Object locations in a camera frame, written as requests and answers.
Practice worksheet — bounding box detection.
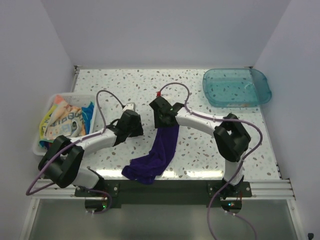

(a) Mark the colourful printed towel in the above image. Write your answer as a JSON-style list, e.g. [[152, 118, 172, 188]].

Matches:
[[38, 95, 86, 149]]

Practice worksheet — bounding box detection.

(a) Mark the blue towel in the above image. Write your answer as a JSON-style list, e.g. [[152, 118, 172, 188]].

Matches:
[[81, 101, 95, 135]]

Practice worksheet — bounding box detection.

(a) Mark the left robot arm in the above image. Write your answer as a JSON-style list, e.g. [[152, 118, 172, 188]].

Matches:
[[38, 109, 143, 197]]

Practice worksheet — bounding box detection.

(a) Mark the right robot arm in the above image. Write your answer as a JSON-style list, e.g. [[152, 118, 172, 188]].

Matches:
[[149, 96, 251, 197]]

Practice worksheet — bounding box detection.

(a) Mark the teal translucent plastic bin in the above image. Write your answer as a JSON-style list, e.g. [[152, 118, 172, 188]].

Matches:
[[202, 68, 272, 108]]

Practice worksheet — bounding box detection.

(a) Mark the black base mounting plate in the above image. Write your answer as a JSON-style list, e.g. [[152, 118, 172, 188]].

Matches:
[[74, 179, 251, 210]]

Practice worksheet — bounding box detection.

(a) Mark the white plastic laundry basket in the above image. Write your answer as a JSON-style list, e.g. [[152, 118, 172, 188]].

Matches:
[[32, 92, 97, 156]]

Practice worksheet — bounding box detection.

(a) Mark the purple towel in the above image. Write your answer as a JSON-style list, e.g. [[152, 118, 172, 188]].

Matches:
[[121, 125, 180, 185]]

